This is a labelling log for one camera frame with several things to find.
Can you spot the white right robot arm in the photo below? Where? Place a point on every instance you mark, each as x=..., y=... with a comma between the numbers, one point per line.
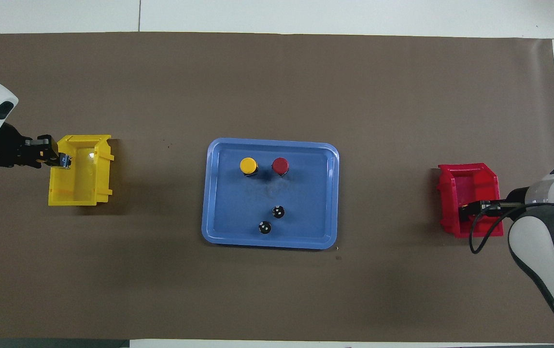
x=547, y=241

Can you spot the red plastic bin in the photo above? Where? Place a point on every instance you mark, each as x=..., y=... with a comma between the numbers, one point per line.
x=470, y=186

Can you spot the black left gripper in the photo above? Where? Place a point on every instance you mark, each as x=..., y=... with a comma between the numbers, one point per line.
x=4, y=147

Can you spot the brown table mat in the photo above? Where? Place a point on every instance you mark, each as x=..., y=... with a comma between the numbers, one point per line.
x=276, y=72

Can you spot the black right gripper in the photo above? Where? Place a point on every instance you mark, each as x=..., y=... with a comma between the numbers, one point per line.
x=491, y=207

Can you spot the black cylindrical knob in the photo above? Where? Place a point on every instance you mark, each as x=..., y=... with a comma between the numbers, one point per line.
x=264, y=227
x=278, y=211

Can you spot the yellow plastic bin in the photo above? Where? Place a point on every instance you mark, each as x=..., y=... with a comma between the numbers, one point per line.
x=81, y=179

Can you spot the blue plastic tray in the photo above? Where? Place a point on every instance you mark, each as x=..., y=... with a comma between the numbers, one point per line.
x=296, y=193

